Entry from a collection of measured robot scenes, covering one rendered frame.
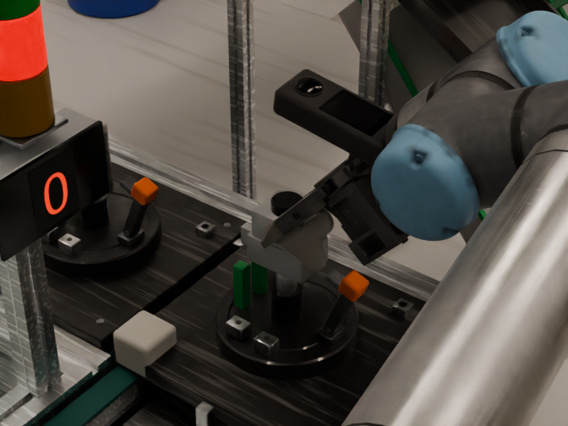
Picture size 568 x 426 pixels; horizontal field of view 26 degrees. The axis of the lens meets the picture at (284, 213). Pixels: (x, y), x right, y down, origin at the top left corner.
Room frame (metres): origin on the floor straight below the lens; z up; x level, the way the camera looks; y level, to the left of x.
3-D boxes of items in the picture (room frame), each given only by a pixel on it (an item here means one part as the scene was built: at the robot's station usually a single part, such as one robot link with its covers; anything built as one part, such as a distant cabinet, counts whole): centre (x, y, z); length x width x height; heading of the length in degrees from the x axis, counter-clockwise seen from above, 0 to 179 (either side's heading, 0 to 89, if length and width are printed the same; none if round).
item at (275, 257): (0.91, 0.00, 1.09); 0.08 x 0.04 x 0.07; 53
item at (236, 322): (0.88, 0.04, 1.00); 0.02 x 0.01 x 0.02; 53
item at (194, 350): (0.91, 0.00, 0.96); 0.24 x 0.24 x 0.02; 53
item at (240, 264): (0.92, 0.04, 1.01); 0.01 x 0.01 x 0.05; 53
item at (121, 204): (1.06, 0.20, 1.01); 0.24 x 0.24 x 0.13; 53
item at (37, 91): (0.83, 0.21, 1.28); 0.05 x 0.05 x 0.05
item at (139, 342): (0.89, 0.13, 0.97); 0.05 x 0.05 x 0.04; 53
